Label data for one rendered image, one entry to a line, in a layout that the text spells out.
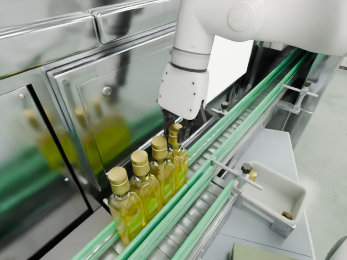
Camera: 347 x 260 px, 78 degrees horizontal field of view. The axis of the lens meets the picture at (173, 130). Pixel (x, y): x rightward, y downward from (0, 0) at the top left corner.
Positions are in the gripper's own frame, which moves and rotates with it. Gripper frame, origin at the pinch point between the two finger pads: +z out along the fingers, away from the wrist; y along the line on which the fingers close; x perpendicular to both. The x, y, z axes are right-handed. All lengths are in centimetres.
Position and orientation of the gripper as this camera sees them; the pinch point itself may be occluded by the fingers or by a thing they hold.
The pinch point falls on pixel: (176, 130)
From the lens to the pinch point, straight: 50.7
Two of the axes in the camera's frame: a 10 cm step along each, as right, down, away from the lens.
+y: 7.7, 4.2, -4.8
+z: -1.6, 8.6, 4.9
